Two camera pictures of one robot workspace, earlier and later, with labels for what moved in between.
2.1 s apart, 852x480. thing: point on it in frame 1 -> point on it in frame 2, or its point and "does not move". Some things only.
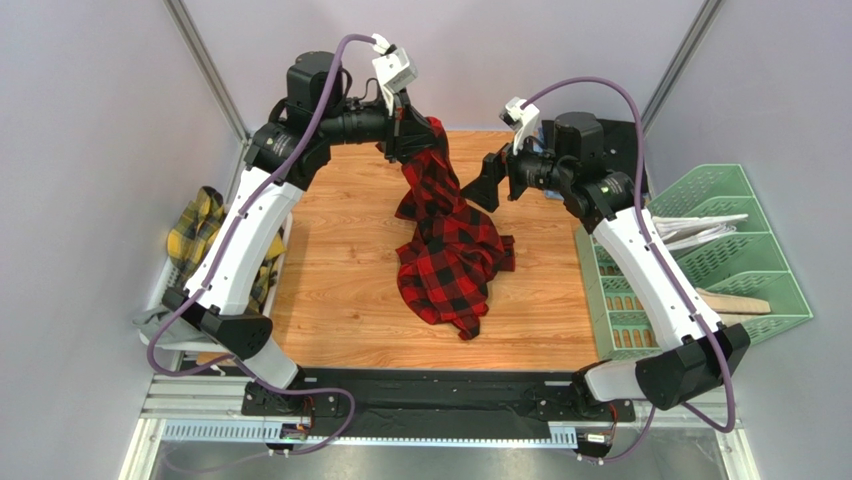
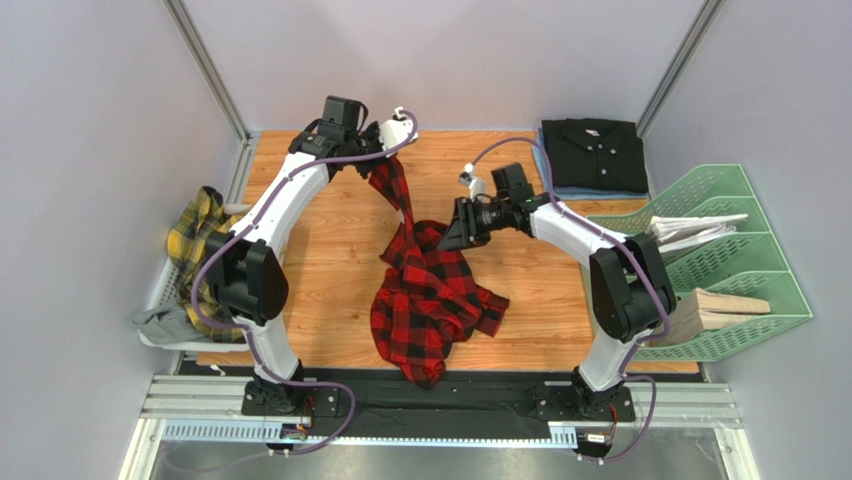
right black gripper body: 504,177 -> 469,222
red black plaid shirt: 452,256 -> 428,299
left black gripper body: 395,141 -> 367,143
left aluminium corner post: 205,64 does not move
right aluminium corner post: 691,44 does not move
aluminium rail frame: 180,409 does not move
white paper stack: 681,231 does not move
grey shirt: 152,324 does not move
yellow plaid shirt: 196,226 does not move
